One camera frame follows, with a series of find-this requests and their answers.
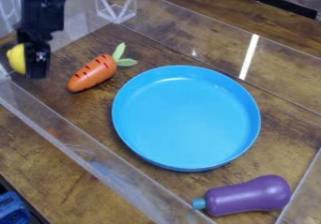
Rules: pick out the round blue tray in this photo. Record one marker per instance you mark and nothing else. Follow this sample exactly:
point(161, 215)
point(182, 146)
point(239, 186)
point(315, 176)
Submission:
point(186, 118)

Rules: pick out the clear acrylic corner bracket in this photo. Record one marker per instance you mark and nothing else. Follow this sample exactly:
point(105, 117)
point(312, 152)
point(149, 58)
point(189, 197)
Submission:
point(116, 13)

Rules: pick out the clear acrylic enclosure wall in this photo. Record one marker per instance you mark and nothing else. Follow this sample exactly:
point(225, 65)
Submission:
point(62, 155)

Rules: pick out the blue plastic crate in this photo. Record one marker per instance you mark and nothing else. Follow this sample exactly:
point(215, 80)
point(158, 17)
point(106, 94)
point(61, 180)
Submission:
point(14, 211)

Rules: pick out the yellow toy lemon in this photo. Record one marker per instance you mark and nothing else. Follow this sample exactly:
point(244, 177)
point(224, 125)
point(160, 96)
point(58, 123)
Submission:
point(17, 57)

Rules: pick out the black bar on floor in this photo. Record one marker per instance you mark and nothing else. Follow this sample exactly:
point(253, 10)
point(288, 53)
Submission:
point(295, 8)

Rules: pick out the orange toy carrot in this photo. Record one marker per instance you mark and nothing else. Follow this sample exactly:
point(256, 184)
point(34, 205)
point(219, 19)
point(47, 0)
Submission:
point(100, 70)

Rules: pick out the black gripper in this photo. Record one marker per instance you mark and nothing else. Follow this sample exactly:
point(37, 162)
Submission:
point(42, 19)

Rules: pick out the purple toy eggplant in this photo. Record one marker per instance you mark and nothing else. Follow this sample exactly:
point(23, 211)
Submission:
point(263, 194)

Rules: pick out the white curtain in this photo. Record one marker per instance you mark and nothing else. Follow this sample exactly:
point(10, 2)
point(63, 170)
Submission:
point(9, 9)

